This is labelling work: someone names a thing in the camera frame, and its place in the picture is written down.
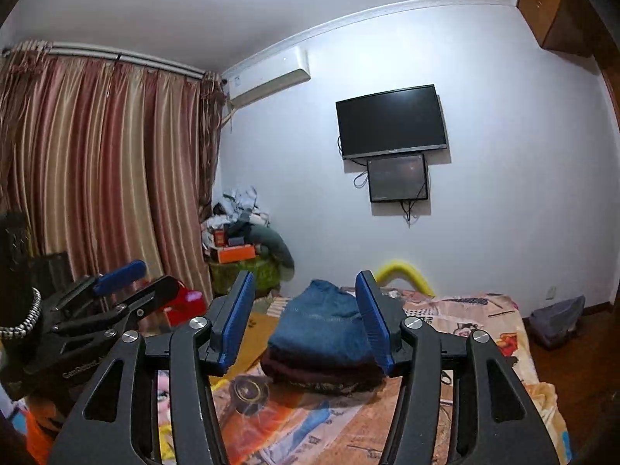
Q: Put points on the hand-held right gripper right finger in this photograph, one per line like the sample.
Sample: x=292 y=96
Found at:
x=375 y=319

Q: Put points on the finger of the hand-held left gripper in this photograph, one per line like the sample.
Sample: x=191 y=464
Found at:
x=145 y=300
x=121 y=272

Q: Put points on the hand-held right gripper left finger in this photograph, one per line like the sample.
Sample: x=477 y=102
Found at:
x=237 y=315

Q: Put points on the blue denim jacket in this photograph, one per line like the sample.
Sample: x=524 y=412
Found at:
x=315 y=329

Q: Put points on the red bag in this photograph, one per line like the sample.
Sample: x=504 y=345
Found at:
x=186 y=300

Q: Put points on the green box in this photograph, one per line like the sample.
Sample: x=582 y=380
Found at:
x=264 y=276

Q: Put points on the yellow foam tube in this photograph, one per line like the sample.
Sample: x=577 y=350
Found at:
x=402 y=266

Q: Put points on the orange box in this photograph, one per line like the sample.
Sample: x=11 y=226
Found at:
x=237 y=253

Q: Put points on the grey-green plush cushion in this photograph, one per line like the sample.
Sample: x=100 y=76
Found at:
x=276 y=247

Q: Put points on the folded maroon garment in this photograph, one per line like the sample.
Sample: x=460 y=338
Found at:
x=315 y=373

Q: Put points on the folded black patterned garment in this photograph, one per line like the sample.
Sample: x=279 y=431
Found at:
x=329 y=388

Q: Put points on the pink printed cloth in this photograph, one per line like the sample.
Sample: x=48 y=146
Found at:
x=162 y=397

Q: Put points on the printed blanket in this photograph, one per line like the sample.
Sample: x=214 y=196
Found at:
x=474 y=319

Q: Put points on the striped pink curtain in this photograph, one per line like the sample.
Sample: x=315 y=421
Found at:
x=97 y=155

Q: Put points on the white curtain rod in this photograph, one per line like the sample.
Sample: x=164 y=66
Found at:
x=145 y=60

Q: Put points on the brown wooden door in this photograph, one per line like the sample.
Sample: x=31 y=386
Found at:
x=612 y=92

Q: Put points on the brown wooden wardrobe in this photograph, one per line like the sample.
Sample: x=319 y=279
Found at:
x=557 y=0

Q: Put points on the small wall monitor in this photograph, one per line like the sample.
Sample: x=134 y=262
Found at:
x=397 y=178

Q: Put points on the black wall television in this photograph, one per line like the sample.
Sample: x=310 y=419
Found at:
x=392 y=121

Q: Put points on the white wall air conditioner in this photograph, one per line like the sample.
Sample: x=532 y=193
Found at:
x=266 y=82

